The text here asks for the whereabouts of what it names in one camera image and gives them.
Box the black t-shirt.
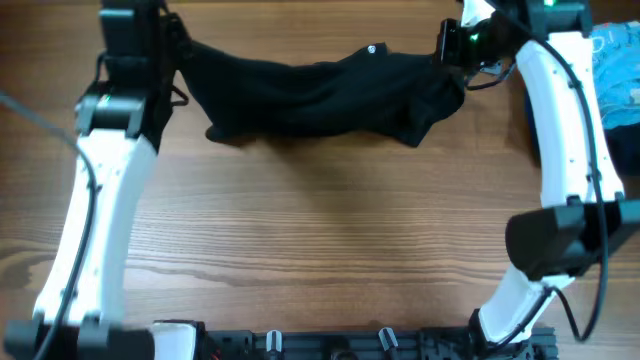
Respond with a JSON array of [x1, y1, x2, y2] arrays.
[[179, 42, 465, 147]]

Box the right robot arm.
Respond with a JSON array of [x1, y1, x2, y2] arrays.
[[434, 0, 639, 359]]

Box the light blue printed shirt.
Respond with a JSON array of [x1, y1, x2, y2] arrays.
[[591, 20, 639, 130]]

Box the dark navy folded clothes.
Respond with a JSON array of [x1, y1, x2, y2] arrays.
[[523, 89, 640, 176]]

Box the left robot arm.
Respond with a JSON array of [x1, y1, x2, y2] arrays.
[[1, 1, 188, 359]]

